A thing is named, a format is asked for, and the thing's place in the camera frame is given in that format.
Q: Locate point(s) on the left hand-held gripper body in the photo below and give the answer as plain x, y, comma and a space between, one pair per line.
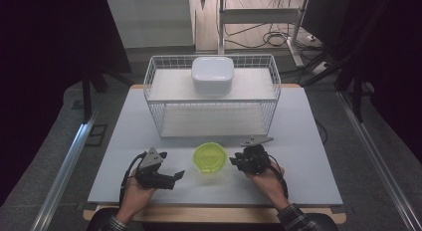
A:
151, 173

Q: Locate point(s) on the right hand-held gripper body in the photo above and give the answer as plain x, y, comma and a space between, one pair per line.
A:
255, 161

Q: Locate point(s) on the green translucent bowl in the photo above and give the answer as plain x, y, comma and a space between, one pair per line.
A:
209, 158

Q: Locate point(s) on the white square lidded container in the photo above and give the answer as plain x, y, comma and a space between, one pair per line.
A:
212, 75

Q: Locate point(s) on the person's right hand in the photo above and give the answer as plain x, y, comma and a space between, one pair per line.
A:
267, 184

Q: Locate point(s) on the person's left hand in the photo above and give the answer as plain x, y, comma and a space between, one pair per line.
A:
136, 196

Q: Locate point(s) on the black metal stand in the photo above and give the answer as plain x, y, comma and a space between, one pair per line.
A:
357, 98
87, 98

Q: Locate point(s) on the white power strip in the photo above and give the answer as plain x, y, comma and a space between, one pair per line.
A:
321, 67

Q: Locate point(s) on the dark curtain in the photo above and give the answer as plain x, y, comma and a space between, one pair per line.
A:
40, 75
394, 58

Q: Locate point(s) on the aluminium rail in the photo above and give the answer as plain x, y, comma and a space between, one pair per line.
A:
381, 164
63, 174

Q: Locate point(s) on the white metal desk frame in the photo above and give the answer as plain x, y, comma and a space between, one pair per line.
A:
258, 15

